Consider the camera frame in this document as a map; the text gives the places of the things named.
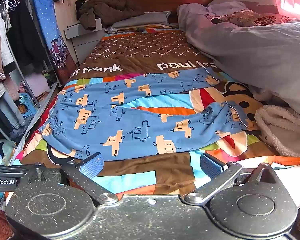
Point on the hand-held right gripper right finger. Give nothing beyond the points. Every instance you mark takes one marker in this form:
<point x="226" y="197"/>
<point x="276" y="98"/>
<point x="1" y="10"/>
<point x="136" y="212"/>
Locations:
<point x="211" y="166"/>

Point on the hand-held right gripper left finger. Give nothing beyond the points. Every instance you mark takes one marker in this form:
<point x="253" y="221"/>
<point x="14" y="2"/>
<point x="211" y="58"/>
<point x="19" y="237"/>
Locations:
<point x="91" y="167"/>

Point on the blue printed pants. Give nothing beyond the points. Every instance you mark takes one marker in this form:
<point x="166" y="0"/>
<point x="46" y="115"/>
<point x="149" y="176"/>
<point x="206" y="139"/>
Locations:
<point x="102" y="120"/>

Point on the blue bag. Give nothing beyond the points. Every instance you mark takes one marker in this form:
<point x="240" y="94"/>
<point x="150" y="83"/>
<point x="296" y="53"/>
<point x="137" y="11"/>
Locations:
<point x="27" y="105"/>

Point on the white fleece blanket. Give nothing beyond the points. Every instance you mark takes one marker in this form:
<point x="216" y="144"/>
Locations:
<point x="277" y="120"/>

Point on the metal clothes rack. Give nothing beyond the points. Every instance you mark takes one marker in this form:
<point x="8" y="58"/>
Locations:
<point x="30" y="90"/>

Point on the grey duvet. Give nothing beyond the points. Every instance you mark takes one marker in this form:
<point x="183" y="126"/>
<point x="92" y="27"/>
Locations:
<point x="252" y="50"/>

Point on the colourful printed bedspread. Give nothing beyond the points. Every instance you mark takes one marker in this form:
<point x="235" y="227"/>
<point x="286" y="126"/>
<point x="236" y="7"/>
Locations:
<point x="140" y="52"/>

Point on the white bedside cabinet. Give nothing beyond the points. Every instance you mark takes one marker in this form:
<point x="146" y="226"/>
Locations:
<point x="77" y="30"/>

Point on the black hanging garment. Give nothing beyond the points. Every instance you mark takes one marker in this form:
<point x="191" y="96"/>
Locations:
<point x="25" y="30"/>

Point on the floral patterned pillow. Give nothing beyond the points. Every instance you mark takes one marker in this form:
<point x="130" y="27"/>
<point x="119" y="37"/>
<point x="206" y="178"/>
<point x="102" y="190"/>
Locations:
<point x="252" y="18"/>

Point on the grey pillow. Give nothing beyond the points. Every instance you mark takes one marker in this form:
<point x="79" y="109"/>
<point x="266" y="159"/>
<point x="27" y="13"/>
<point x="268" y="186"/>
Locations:
<point x="142" y="20"/>

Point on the brown padded jacket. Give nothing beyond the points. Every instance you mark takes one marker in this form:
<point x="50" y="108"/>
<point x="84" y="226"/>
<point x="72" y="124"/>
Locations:
<point x="110" y="7"/>

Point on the blue dotted hanging cloth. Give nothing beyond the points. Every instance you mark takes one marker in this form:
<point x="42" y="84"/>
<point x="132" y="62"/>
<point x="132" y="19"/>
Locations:
<point x="46" y="12"/>

